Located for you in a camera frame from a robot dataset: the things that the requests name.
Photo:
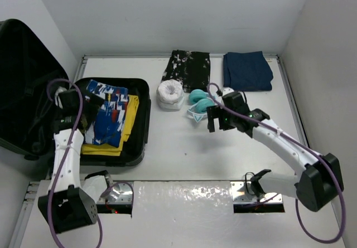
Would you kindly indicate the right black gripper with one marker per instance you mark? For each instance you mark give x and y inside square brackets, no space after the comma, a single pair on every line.
[213,112]

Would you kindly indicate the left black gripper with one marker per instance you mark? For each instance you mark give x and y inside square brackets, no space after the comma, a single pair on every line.
[93,104]

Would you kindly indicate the blue white patterned shorts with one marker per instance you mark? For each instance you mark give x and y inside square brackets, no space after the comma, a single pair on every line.
[108,125]

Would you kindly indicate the navy garment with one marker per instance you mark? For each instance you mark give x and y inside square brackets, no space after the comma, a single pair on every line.
[247,72]

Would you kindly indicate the yellow pants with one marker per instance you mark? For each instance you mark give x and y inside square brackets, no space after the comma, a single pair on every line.
[105,149]

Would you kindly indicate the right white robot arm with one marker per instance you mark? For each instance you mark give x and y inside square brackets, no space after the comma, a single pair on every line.
[315,176]

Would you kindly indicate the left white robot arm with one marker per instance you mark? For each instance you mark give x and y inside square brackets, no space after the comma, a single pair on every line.
[70,203]

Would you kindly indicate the teal cat-ear headphones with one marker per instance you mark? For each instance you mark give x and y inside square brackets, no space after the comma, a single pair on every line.
[199,101]

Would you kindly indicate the white rolled cloth bundle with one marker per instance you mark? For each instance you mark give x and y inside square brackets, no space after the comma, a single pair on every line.
[170,95]

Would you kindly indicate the black white patterned garment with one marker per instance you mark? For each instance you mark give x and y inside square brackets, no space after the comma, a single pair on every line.
[190,68]

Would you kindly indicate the black open suitcase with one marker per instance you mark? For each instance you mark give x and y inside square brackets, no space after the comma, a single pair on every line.
[27,114]

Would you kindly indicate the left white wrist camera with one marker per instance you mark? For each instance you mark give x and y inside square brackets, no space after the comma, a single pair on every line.
[57,99]

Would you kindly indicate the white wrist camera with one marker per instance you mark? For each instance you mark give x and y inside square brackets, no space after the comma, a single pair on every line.
[224,91]
[57,99]

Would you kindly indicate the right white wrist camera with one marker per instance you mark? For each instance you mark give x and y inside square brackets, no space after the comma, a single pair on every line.
[224,91]

